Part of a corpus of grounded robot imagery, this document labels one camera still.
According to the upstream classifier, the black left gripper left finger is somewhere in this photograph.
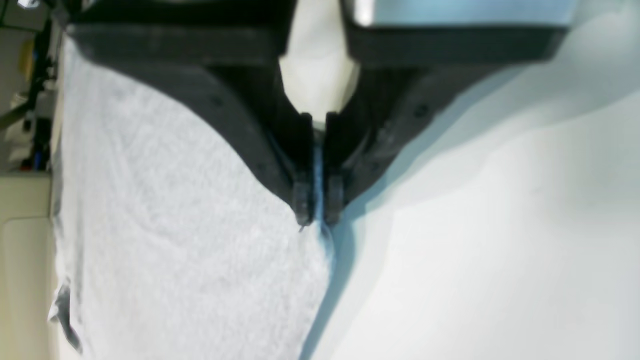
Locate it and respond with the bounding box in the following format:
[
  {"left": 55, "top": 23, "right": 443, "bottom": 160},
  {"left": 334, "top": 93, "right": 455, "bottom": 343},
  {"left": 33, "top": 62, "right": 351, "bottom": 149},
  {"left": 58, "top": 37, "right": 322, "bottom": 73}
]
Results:
[{"left": 67, "top": 22, "right": 314, "bottom": 226}]

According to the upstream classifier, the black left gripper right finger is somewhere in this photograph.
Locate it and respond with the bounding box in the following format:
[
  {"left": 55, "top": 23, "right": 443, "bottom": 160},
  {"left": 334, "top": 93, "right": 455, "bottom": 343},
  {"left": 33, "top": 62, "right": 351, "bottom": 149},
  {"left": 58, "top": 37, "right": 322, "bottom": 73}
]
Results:
[{"left": 322, "top": 25, "right": 569, "bottom": 224}]

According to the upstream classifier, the grey T-shirt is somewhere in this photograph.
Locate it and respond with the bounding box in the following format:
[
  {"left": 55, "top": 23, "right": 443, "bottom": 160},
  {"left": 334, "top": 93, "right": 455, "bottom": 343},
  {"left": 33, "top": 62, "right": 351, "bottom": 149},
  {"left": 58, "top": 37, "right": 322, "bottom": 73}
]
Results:
[{"left": 48, "top": 39, "right": 334, "bottom": 360}]

